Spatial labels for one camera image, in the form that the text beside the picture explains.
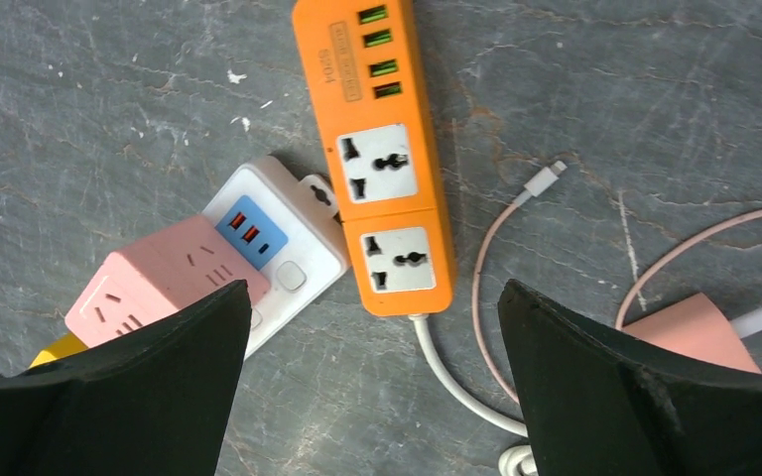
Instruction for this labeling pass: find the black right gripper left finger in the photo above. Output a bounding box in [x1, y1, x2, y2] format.
[0, 281, 252, 475]

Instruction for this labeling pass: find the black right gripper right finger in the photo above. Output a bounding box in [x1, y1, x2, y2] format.
[498, 280, 762, 475]

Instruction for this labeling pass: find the yellow cube socket adapter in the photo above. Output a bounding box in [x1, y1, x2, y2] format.
[30, 332, 87, 368]

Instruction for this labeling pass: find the pink cube socket adapter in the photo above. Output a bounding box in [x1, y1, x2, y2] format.
[64, 214, 270, 347]

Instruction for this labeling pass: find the white multicolour power strip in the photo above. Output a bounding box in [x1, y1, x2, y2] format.
[202, 156, 350, 355]

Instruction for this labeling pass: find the orange power strip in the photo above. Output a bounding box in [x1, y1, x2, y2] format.
[292, 0, 456, 317]

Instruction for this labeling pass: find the white coiled cable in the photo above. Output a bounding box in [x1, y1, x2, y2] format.
[409, 313, 540, 476]

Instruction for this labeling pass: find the pink charger with cable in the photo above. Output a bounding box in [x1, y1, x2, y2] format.
[471, 161, 762, 403]

